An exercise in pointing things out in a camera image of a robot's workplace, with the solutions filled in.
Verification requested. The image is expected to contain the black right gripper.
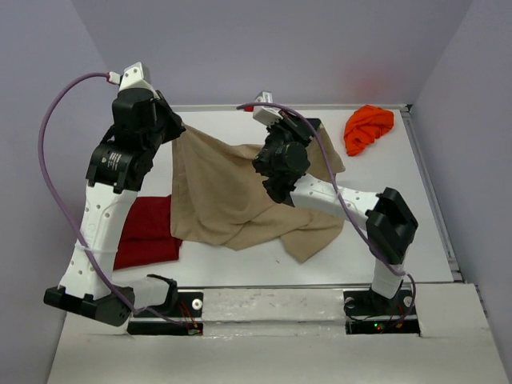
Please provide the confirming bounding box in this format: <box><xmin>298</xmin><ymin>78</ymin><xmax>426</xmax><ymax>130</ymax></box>
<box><xmin>253</xmin><ymin>108</ymin><xmax>323</xmax><ymax>169</ymax></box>

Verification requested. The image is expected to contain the dark red t shirt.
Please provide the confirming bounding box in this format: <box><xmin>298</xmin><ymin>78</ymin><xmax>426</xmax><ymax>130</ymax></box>
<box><xmin>114</xmin><ymin>195</ymin><xmax>182</xmax><ymax>270</ymax></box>

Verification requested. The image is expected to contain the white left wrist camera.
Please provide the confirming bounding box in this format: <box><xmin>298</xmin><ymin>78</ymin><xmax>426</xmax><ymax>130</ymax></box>
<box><xmin>107</xmin><ymin>62</ymin><xmax>156</xmax><ymax>94</ymax></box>

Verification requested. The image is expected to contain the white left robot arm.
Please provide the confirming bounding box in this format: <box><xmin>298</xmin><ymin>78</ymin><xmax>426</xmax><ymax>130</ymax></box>
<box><xmin>43</xmin><ymin>88</ymin><xmax>185</xmax><ymax>326</ymax></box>

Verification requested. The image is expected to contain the beige t shirt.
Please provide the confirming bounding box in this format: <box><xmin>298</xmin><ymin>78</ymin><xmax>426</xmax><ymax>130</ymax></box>
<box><xmin>170</xmin><ymin>126</ymin><xmax>344</xmax><ymax>263</ymax></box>

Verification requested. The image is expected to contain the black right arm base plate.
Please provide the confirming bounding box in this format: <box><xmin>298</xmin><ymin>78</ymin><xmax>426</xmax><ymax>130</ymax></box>
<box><xmin>343</xmin><ymin>290</ymin><xmax>421</xmax><ymax>335</ymax></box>

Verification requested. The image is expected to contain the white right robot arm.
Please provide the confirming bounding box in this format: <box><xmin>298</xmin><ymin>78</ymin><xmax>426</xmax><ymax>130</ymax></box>
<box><xmin>252</xmin><ymin>107</ymin><xmax>418</xmax><ymax>314</ymax></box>

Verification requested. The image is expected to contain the orange t shirt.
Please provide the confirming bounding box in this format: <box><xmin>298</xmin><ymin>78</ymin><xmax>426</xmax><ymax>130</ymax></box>
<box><xmin>342</xmin><ymin>105</ymin><xmax>394</xmax><ymax>157</ymax></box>

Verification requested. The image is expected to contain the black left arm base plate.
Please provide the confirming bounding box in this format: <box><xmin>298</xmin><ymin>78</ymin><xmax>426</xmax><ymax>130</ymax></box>
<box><xmin>126</xmin><ymin>290</ymin><xmax>204</xmax><ymax>336</ymax></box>

